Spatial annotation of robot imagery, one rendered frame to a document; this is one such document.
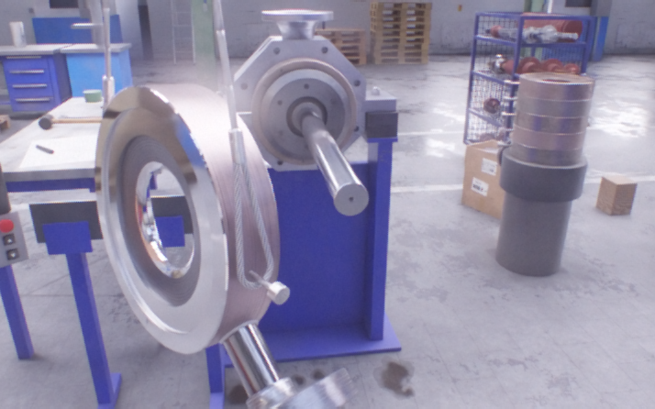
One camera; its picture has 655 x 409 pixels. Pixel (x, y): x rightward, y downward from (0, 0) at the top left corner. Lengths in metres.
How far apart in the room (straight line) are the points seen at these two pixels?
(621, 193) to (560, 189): 1.32
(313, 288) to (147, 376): 0.79
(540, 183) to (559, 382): 1.03
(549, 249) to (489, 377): 1.02
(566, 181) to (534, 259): 0.49
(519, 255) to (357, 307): 1.08
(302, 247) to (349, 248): 0.21
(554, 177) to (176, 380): 2.06
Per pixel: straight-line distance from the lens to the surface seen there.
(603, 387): 2.49
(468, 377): 2.35
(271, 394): 0.68
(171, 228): 1.79
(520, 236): 3.08
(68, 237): 1.87
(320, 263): 2.33
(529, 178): 2.91
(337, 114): 1.81
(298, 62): 1.81
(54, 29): 12.60
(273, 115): 1.79
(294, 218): 2.22
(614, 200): 4.21
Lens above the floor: 1.48
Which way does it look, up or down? 22 degrees down
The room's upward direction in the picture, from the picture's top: straight up
